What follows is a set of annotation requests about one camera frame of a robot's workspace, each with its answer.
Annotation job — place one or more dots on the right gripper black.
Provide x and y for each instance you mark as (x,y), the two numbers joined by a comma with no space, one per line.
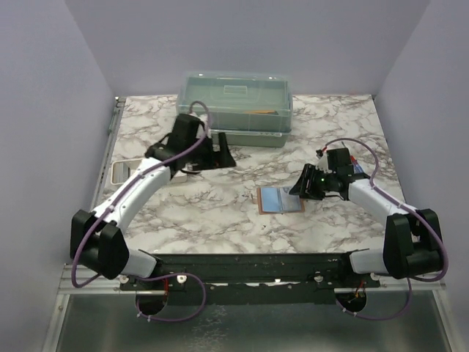
(300,188)

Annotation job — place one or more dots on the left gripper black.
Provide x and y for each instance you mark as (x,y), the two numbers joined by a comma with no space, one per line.
(226,158)

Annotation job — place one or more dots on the grey striped credit card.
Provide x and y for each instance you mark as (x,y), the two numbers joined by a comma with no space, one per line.
(290,203)

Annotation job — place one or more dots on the brown leather card holder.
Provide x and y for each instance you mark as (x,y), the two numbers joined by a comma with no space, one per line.
(257,200)

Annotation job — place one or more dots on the white rectangular tray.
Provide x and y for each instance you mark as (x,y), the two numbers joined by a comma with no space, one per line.
(136,161)

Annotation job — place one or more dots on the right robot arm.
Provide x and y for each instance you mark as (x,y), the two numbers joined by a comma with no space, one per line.
(411,238)

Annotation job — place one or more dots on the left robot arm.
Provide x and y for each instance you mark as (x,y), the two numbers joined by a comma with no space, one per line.
(97,236)

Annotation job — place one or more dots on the stack of cards in tray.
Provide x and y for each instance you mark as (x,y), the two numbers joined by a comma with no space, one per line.
(121,171)

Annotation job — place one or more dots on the red blue screwdriver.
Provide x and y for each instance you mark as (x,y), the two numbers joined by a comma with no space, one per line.
(357,167)

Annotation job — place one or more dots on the green clear-lid storage box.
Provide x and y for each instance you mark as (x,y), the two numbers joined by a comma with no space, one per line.
(252,109)

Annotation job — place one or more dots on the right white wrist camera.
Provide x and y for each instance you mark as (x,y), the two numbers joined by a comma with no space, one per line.
(322,163)

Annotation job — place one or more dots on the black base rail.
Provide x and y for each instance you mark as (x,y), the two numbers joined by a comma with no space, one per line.
(242,279)

